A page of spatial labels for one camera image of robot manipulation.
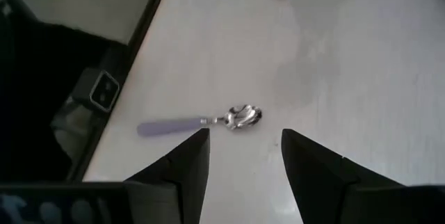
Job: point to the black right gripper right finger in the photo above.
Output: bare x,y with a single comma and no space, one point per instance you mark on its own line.
313,175

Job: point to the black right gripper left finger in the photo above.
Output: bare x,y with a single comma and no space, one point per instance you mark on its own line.
191,172

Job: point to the black camera box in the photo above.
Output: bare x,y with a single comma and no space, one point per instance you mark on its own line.
104,92

